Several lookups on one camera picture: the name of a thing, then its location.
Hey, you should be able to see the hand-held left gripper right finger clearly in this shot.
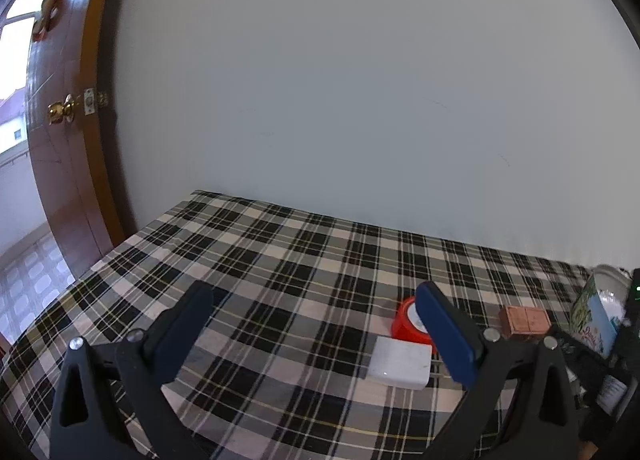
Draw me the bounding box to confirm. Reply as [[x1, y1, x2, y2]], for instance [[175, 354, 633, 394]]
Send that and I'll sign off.
[[414, 280, 586, 460]]

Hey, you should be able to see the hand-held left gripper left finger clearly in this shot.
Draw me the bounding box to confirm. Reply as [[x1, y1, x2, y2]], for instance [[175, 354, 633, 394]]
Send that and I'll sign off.
[[49, 281, 216, 460]]

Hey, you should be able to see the white charger block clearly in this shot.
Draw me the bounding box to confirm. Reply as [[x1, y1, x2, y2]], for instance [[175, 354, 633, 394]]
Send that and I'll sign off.
[[369, 335, 434, 390]]

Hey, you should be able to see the round printed metal tin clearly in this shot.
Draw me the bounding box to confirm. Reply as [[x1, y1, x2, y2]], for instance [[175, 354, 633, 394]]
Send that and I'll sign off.
[[570, 264, 633, 361]]

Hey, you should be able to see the red tape roll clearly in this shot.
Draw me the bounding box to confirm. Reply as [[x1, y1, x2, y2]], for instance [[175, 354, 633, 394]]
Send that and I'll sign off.
[[391, 296, 434, 347]]

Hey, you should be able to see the copper rectangular case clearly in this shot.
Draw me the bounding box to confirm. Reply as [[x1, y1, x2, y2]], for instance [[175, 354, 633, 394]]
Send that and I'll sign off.
[[499, 305, 552, 341]]

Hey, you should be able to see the plaid blanket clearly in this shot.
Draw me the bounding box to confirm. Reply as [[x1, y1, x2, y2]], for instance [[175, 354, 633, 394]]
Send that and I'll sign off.
[[0, 189, 597, 460]]

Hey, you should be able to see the brown wooden door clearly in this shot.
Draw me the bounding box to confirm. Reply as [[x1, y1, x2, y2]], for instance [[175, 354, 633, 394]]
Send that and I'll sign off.
[[25, 0, 118, 278]]

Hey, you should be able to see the brass door knob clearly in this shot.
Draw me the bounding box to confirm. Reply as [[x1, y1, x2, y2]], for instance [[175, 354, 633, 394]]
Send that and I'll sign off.
[[47, 93, 84, 124]]

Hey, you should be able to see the orange wooden door frame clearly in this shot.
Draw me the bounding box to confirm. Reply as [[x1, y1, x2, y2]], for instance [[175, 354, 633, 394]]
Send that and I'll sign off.
[[81, 0, 132, 247]]

